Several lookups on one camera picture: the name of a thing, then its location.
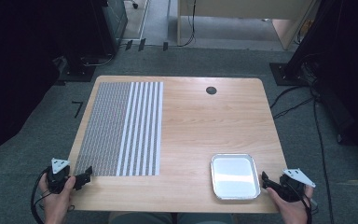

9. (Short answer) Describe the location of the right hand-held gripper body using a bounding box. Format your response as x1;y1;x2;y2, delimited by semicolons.
279;167;317;203

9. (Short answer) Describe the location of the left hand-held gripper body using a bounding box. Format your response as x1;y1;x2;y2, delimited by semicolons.
46;158;76;194

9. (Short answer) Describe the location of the person's right hand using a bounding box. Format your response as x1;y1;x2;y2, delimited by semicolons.
265;184;315;224

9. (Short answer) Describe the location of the person's left hand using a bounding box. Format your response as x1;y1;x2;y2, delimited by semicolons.
38;173;76;224

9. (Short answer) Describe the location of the silver metal tray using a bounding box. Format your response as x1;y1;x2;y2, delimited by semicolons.
210;152;262;201

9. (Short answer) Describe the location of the grey striped woven placemat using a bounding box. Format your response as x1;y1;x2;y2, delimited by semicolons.
73;81;165;177

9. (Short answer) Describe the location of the black stand base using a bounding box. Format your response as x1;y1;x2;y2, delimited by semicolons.
57;55;97;83
268;62;310;87

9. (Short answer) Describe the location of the dark cabinet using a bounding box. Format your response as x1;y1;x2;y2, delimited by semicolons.
101;0;129;56

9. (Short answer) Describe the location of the light wooden desk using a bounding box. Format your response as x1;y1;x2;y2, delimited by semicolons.
176;0;320;51

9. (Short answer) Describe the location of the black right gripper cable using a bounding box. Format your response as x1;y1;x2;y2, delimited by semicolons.
289;182;314;224

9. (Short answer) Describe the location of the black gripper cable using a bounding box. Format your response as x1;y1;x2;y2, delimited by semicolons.
289;182;314;224
30;167;52;224

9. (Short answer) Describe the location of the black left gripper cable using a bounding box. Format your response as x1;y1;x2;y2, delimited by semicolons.
30;167;52;224

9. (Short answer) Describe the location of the black floor cable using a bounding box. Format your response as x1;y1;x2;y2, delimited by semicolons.
312;92;336;224
269;85;312;110

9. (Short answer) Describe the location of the black hanging cable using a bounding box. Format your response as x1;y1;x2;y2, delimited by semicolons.
177;0;198;49

